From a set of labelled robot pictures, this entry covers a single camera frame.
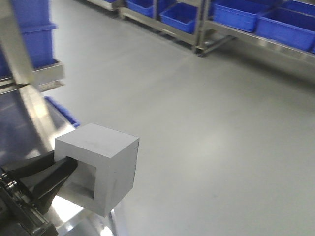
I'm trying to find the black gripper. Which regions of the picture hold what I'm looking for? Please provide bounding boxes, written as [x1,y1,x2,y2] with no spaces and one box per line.
[0,151,78,236]

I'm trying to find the gray hollow cube base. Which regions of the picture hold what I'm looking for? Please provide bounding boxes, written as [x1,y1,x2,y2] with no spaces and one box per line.
[54,123,140,217]

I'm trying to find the blue plastic bin right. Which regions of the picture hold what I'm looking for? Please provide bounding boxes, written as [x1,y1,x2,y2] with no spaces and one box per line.
[0,0,57,68]

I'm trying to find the distant steel shelf rack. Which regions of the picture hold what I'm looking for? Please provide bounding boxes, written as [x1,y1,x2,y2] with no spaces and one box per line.
[88,0,315,64]

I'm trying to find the stainless steel rack frame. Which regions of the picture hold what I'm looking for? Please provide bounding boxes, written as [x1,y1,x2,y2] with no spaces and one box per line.
[0,0,74,160]

